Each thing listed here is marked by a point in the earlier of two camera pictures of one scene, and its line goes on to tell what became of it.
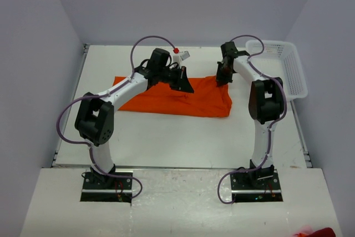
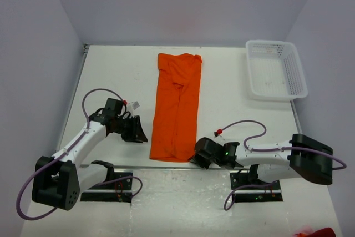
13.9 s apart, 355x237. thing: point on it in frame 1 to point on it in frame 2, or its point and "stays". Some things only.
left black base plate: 99,187 stays
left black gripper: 181,82 to 136,134
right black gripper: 222,80 to 199,160
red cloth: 327,232 stays
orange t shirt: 208,100 to 176,107
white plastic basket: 279,60 stays
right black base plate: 257,185 stays
